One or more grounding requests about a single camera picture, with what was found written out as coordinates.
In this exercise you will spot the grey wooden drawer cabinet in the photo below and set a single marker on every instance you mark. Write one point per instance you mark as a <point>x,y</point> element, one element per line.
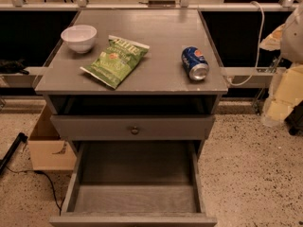
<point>137,110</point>

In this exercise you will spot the black bar on floor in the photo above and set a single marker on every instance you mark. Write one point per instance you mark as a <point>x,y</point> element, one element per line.
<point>20,138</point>

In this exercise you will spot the black object on rail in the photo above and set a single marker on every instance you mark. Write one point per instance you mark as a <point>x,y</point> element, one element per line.
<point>12,67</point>

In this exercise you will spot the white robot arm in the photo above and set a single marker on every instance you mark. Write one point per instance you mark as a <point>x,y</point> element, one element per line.
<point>291,44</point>

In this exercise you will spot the cardboard box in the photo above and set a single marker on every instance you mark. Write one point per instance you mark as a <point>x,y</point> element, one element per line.
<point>47,150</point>

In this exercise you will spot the closed grey top drawer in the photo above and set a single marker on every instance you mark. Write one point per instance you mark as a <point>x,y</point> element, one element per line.
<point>132,127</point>

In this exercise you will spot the open grey middle drawer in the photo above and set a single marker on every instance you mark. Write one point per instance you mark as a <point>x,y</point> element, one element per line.
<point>135,184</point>

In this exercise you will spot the white ceramic bowl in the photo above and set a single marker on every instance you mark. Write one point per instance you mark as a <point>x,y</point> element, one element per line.
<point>80,38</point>

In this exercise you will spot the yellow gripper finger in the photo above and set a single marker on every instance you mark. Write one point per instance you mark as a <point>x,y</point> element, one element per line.
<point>272,41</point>
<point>285,93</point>

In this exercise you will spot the green jalapeno chip bag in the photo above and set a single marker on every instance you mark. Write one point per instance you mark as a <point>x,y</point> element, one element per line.
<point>117,61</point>

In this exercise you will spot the blue pepsi soda can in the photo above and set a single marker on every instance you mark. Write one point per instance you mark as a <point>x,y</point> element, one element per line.
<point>194,63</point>

